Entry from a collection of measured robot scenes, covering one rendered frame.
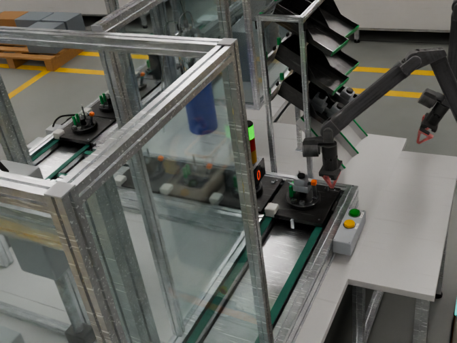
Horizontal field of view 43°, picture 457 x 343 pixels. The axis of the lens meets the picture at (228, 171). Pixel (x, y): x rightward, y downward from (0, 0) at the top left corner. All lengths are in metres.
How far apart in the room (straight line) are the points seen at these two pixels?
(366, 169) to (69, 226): 2.09
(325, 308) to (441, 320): 1.26
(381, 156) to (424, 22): 3.46
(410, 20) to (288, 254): 4.27
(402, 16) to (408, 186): 3.70
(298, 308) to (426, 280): 0.51
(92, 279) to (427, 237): 1.72
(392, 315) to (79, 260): 2.56
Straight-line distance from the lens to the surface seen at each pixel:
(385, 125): 4.82
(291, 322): 1.92
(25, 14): 7.66
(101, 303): 0.89
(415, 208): 2.53
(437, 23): 6.16
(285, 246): 2.25
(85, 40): 1.32
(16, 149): 1.74
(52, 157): 3.15
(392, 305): 3.30
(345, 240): 2.20
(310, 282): 2.04
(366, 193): 2.60
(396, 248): 2.33
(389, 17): 6.20
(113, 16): 1.41
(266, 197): 2.41
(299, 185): 2.31
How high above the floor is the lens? 2.40
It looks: 33 degrees down
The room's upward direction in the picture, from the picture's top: 8 degrees counter-clockwise
